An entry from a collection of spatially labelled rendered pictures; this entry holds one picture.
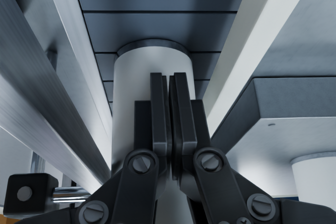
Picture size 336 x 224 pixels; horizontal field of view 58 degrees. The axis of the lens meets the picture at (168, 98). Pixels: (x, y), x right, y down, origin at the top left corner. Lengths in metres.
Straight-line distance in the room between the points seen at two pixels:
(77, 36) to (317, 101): 0.27
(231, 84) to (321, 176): 0.38
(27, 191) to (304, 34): 0.26
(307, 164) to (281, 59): 0.25
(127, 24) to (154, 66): 0.03
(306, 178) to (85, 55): 0.42
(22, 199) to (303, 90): 0.29
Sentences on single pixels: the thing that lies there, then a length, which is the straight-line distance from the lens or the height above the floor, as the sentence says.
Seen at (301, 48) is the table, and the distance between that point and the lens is 0.32.
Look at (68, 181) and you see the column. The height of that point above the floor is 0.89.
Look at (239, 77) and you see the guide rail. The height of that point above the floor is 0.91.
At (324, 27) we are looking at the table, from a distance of 0.30.
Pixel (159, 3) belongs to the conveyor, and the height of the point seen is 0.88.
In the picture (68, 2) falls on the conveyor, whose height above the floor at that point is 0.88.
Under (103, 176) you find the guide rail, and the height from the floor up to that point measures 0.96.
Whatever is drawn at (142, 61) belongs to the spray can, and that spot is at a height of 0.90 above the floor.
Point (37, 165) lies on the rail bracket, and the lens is 0.26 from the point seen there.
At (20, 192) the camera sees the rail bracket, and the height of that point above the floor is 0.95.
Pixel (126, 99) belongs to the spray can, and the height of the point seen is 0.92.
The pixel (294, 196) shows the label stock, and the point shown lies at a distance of 0.75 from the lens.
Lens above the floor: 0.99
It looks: 24 degrees down
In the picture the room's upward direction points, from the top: 177 degrees clockwise
